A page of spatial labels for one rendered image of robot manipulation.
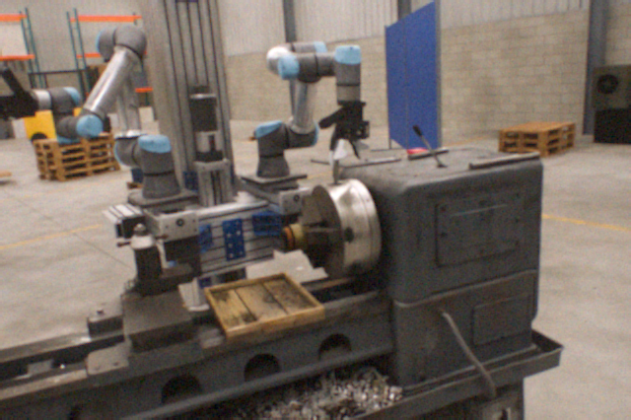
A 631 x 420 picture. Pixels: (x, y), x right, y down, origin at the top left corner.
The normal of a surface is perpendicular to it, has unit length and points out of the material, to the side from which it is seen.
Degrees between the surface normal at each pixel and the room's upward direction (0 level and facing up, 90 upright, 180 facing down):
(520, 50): 90
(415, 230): 90
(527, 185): 90
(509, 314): 90
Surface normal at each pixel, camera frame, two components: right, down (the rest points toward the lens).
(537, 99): -0.76, 0.22
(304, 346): 0.39, 0.18
